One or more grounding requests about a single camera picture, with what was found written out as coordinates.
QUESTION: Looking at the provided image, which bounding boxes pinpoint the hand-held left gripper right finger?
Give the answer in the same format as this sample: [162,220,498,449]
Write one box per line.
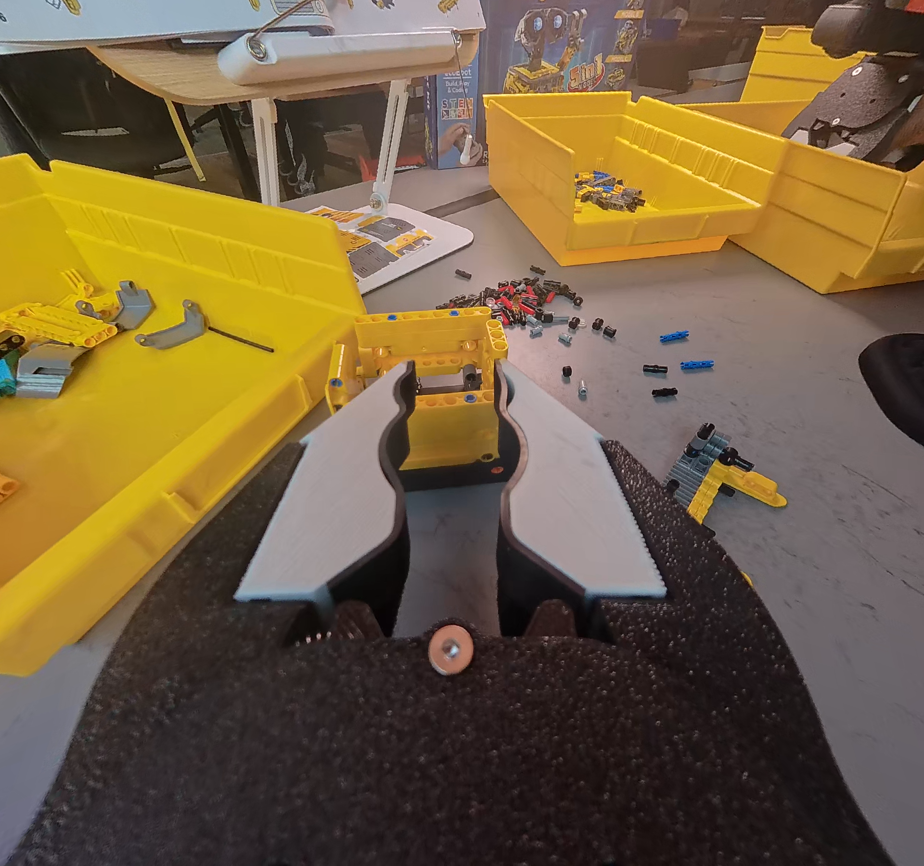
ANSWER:
[496,361,667,636]

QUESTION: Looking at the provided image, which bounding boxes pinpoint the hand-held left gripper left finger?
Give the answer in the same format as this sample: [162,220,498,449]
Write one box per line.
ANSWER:
[233,361,418,638]

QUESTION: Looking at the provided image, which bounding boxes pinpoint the yellow plastic bin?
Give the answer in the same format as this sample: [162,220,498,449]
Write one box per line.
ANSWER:
[0,153,369,677]
[739,24,878,106]
[682,99,924,296]
[481,91,789,267]

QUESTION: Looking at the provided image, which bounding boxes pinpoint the grey grille yellow lego assembly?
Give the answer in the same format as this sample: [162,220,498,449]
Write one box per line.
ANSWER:
[663,422,789,529]

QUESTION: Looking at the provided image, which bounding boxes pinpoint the blue grey lego parts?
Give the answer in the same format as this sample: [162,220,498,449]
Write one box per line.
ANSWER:
[574,169,644,213]

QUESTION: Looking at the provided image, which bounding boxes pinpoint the yellow black lego robot model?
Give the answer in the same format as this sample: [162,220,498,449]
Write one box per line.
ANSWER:
[324,306,510,491]

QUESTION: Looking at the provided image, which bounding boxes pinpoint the pile of small lego pins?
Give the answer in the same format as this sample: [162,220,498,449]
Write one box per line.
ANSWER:
[435,264,679,399]

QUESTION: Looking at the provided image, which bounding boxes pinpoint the robot kit box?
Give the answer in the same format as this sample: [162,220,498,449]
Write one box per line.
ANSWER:
[426,0,660,169]

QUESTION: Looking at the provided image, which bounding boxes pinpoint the sticker sheet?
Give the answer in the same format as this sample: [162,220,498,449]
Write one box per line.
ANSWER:
[306,207,437,282]

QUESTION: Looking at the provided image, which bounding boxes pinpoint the black office chair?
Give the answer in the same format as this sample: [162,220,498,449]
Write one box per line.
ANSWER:
[0,46,217,184]

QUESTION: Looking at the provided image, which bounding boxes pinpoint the white book stand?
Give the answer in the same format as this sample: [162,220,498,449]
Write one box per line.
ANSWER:
[86,0,485,296]

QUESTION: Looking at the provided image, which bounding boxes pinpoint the yellow strap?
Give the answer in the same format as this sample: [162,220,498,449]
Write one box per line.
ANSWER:
[164,97,206,182]

